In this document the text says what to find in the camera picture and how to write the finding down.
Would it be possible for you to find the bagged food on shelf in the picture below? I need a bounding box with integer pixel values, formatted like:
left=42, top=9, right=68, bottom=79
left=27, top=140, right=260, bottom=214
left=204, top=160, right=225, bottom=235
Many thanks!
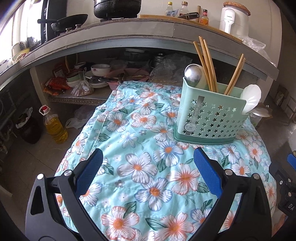
left=71, top=80, right=94, bottom=97

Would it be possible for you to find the red snack package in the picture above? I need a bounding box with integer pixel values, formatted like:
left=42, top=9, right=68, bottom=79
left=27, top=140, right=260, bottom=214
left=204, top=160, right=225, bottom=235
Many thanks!
left=43, top=77, right=71, bottom=96

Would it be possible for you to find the metal ladle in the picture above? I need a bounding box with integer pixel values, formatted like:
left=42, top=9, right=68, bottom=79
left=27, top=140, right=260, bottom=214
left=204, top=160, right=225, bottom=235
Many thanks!
left=180, top=64, right=208, bottom=108

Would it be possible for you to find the black trash bin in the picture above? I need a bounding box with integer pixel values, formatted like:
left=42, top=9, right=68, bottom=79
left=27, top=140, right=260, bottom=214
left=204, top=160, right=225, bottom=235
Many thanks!
left=16, top=107, right=42, bottom=144

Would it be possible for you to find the green star-hole utensil holder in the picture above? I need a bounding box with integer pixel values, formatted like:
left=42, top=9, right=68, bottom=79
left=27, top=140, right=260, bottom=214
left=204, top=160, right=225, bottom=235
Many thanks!
left=174, top=79, right=248, bottom=145

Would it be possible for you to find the black frying pan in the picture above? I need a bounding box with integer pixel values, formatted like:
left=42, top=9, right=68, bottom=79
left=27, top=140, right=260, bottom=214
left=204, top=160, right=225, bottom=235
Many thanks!
left=37, top=14, right=88, bottom=32

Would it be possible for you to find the white ceramic bowl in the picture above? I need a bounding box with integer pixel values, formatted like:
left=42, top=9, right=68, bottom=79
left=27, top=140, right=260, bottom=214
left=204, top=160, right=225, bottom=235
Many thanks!
left=91, top=64, right=111, bottom=76

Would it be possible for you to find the black cooking pot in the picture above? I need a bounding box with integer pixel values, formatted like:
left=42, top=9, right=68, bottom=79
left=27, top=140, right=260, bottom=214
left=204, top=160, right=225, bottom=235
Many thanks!
left=94, top=0, right=142, bottom=20

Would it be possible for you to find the clear sauce bottle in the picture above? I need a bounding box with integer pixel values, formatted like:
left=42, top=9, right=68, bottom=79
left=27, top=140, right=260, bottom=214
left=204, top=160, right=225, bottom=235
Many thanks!
left=165, top=1, right=174, bottom=16

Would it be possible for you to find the orange sauce bottle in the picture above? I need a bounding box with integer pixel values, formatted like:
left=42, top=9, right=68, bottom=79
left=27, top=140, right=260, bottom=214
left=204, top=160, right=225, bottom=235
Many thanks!
left=200, top=9, right=209, bottom=25

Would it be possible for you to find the clear plastic bag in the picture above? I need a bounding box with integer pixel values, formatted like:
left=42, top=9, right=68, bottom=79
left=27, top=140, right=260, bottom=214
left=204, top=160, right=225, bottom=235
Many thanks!
left=149, top=53, right=192, bottom=87

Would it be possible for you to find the floral blue tablecloth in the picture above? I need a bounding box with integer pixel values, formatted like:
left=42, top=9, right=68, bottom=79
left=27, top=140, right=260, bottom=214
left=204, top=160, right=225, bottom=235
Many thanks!
left=56, top=81, right=276, bottom=240

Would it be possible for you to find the wooden chopstick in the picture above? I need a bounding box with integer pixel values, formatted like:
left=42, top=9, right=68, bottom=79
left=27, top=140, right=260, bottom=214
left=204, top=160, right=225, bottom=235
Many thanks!
left=227, top=58, right=246, bottom=95
left=193, top=41, right=211, bottom=91
left=199, top=36, right=216, bottom=92
left=224, top=54, right=244, bottom=95
left=203, top=39, right=218, bottom=93

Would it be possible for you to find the yellow cooking oil bottle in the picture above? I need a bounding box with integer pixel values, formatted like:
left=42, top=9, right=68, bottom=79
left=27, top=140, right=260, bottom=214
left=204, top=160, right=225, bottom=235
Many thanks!
left=39, top=105, right=68, bottom=144

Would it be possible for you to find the grey concrete counter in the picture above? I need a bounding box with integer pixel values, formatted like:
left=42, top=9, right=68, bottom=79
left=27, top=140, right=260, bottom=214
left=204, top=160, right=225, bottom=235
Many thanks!
left=1, top=16, right=279, bottom=88

